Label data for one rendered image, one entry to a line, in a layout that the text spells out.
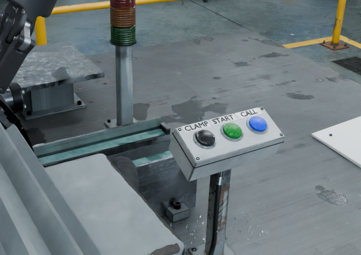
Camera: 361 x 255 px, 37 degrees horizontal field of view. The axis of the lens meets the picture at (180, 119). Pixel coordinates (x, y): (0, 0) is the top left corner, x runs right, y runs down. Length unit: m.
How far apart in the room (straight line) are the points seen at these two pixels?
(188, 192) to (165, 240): 0.86
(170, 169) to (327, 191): 0.37
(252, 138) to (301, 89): 0.86
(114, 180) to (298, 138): 1.16
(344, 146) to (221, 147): 0.62
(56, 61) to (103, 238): 1.30
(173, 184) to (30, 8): 0.46
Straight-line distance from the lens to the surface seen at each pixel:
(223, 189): 0.91
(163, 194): 1.06
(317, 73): 1.85
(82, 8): 3.34
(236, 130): 0.85
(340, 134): 1.45
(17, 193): 0.24
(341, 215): 1.17
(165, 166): 1.03
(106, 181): 0.28
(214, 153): 0.81
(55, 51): 1.60
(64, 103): 1.52
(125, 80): 1.34
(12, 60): 0.80
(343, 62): 4.35
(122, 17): 1.28
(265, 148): 0.88
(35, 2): 0.79
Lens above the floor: 1.47
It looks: 27 degrees down
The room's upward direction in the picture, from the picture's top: 2 degrees clockwise
